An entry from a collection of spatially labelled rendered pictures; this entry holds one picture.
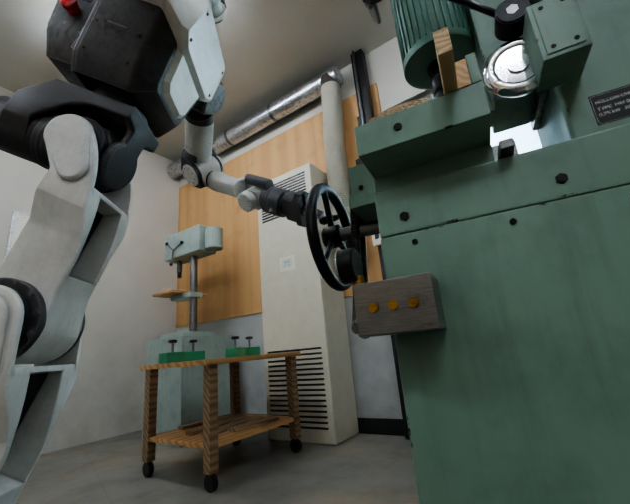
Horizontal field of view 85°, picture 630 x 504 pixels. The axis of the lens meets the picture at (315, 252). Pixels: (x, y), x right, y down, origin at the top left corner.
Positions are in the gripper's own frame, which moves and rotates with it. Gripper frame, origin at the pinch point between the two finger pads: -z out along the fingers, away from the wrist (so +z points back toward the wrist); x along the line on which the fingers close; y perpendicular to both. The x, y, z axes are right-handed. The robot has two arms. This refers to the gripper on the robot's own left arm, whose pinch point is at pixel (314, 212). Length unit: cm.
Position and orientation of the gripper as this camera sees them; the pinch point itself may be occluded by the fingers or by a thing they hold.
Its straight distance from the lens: 103.1
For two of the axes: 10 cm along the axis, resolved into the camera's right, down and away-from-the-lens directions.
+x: -1.3, -7.3, -6.7
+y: 5.6, -6.1, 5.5
